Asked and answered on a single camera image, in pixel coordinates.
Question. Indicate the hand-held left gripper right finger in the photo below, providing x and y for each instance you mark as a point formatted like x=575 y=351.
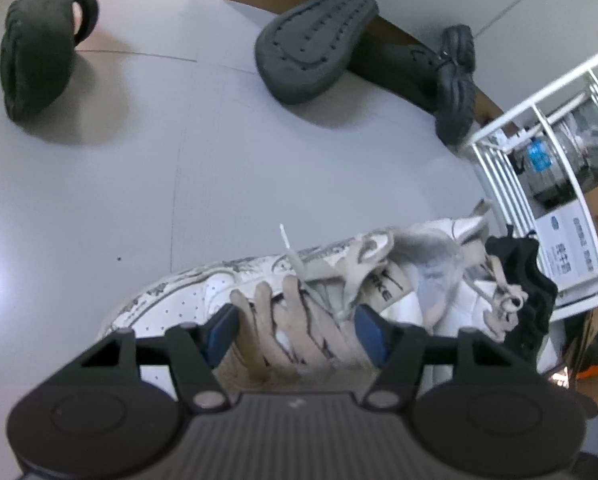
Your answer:
x=374 y=332

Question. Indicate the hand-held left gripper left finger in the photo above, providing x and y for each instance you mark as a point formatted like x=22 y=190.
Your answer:
x=221 y=332

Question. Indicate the white sneaker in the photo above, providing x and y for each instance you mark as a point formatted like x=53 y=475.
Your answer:
x=469 y=305
x=189 y=295

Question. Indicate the white metal shoe rack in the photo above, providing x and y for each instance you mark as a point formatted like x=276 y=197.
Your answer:
x=579 y=308

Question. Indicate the grey buckle clog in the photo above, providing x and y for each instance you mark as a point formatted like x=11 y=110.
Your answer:
x=309 y=50
x=454 y=95

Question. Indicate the black chunky clog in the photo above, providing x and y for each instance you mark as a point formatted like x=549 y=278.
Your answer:
x=34 y=60

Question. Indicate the black shoe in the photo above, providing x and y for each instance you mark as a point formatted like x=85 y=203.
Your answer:
x=529 y=305

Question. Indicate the white printed box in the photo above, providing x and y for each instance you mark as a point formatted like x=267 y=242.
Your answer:
x=564 y=245

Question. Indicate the plastic-wrapped water bottles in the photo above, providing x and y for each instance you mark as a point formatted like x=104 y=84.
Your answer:
x=554 y=160

